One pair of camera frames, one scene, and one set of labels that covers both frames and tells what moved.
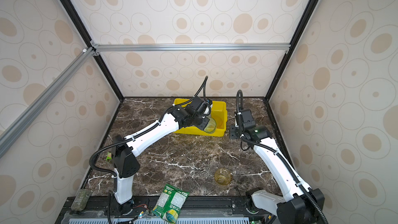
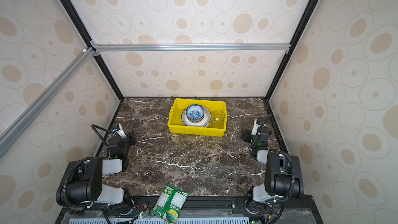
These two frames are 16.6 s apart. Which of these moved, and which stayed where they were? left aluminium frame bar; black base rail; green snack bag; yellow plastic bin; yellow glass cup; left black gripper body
Moved: left black gripper body; yellow glass cup
Stayed: left aluminium frame bar; black base rail; yellow plastic bin; green snack bag
